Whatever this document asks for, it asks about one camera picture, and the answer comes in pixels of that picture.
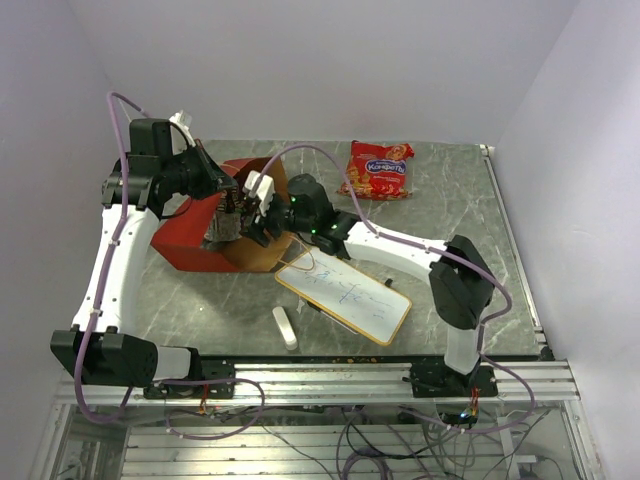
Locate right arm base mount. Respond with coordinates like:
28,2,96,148
402,356,498,398

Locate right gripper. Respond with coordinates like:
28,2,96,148
240,192,315,247

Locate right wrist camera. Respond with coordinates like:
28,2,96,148
243,170,275,217

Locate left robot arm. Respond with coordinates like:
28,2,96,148
50,112,236,397

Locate white marker eraser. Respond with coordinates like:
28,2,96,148
272,306,298,351

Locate red paper bag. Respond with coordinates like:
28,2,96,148
149,155,296,276

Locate aluminium rail frame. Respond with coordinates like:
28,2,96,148
37,357,602,479

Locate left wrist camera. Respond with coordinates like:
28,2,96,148
169,110,196,146

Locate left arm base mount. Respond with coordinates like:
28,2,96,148
142,359,236,400

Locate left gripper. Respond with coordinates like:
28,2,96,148
162,139,238,201

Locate dark snack packets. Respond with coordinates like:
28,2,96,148
202,190,247,251

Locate red candy snack bag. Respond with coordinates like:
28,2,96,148
338,140,415,201

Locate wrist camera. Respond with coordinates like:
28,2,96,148
169,110,196,146
243,170,275,217

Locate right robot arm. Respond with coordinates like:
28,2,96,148
242,171,495,396

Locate small whiteboard orange frame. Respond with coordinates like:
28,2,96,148
275,248,412,346

